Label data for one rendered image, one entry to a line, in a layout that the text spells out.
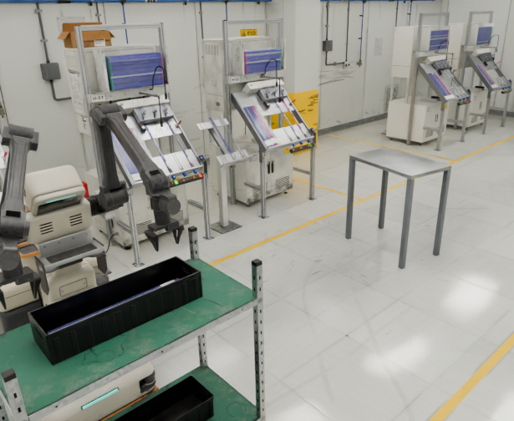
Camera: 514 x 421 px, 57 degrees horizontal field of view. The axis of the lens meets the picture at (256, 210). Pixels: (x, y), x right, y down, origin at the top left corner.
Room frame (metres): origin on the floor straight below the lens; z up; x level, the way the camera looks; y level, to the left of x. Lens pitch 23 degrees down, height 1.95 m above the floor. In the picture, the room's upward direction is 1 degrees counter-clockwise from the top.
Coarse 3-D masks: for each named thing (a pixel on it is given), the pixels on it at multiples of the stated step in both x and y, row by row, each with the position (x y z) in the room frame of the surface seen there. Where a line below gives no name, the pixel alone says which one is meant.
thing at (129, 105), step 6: (162, 96) 4.33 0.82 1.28; (120, 102) 4.06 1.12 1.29; (126, 102) 4.09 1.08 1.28; (132, 102) 4.12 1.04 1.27; (138, 102) 4.15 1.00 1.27; (144, 102) 4.18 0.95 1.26; (150, 102) 4.21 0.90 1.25; (156, 102) 4.25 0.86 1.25; (162, 102) 4.28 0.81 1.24; (168, 102) 4.32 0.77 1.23; (126, 108) 4.04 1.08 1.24; (132, 108) 4.09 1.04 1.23
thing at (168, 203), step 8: (168, 176) 1.64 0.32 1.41; (152, 192) 1.60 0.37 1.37; (160, 192) 1.59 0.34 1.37; (168, 192) 1.58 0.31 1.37; (160, 200) 1.56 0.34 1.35; (168, 200) 1.53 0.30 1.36; (176, 200) 1.55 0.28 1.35; (160, 208) 1.55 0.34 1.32; (168, 208) 1.52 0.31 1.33; (176, 208) 1.54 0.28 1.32
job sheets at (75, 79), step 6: (72, 72) 4.17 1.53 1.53; (78, 72) 4.08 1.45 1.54; (72, 78) 4.19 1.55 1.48; (78, 78) 4.10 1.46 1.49; (72, 84) 4.21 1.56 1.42; (78, 84) 4.11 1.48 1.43; (72, 90) 4.23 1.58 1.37; (78, 90) 4.12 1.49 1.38; (78, 96) 4.14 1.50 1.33; (78, 102) 4.17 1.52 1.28; (84, 120) 4.10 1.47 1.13; (84, 126) 4.11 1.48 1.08; (84, 132) 4.14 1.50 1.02
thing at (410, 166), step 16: (352, 160) 3.94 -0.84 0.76; (368, 160) 3.78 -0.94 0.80; (384, 160) 3.77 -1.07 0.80; (400, 160) 3.76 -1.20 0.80; (416, 160) 3.75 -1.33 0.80; (432, 160) 3.74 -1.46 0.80; (352, 176) 3.94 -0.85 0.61; (384, 176) 4.15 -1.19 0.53; (416, 176) 3.39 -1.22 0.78; (448, 176) 3.58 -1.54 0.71; (352, 192) 3.95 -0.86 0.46; (384, 192) 4.15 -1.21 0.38; (352, 208) 3.95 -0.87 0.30; (384, 208) 4.16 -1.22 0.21; (400, 256) 3.38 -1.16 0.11
